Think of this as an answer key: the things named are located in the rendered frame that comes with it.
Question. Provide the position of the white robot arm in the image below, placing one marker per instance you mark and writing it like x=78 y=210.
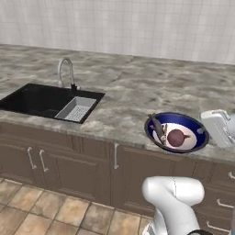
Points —
x=174 y=199

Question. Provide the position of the brown drawer front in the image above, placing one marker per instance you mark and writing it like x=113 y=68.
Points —
x=221 y=176
x=214 y=220
x=218 y=195

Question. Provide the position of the dark red onion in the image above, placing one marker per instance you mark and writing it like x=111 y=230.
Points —
x=176 y=137

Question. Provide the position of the blue and white bowl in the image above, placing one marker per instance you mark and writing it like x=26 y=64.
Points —
x=189 y=122

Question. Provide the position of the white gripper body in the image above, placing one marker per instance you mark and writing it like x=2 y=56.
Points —
x=215 y=127

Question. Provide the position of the black sink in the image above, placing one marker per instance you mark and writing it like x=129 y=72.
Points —
x=30 y=99

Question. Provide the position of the brown cupboard door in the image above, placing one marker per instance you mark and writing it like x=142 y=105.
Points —
x=15 y=159
x=76 y=174
x=137 y=171

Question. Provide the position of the silver tap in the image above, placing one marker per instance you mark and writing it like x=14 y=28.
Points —
x=71 y=72

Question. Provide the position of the grey sink strainer tray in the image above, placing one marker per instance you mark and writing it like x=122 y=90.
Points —
x=76 y=109

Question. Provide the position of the grey fish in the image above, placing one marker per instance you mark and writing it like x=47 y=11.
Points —
x=158 y=128

